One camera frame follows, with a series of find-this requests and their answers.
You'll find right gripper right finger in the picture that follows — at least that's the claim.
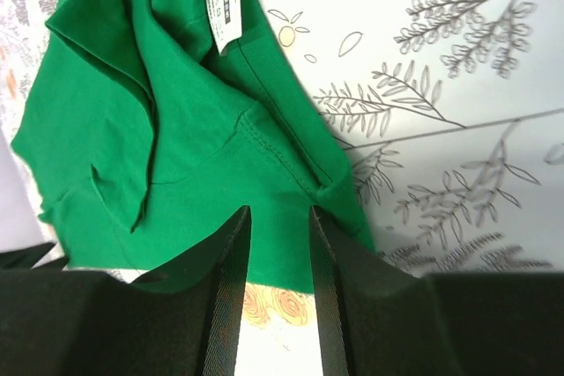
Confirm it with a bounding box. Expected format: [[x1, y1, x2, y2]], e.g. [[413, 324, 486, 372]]
[[309, 206, 563, 375]]

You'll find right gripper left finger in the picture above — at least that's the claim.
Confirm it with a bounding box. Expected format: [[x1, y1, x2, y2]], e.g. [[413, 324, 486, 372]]
[[1, 206, 251, 375]]

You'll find green t-shirt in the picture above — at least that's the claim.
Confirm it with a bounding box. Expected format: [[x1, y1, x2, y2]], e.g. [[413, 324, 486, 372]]
[[12, 0, 373, 293]]

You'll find floral table mat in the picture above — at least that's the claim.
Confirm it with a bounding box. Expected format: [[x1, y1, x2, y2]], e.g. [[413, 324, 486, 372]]
[[1, 0, 563, 375]]

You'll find white garment label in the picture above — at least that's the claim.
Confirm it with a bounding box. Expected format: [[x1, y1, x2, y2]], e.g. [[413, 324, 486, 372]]
[[205, 0, 242, 55]]

